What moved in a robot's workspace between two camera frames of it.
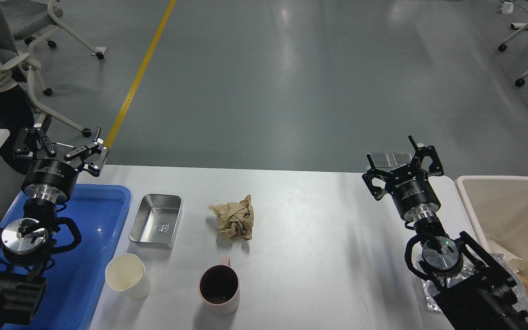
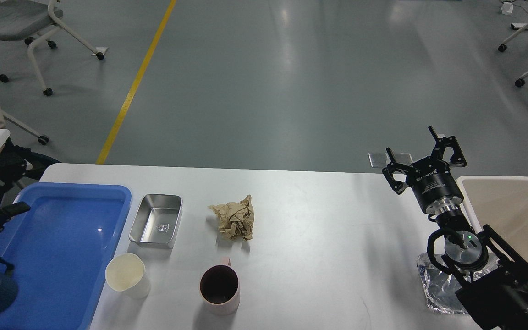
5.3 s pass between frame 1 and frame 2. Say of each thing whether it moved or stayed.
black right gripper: moved
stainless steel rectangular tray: stayed
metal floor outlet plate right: stayed
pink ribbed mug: stayed
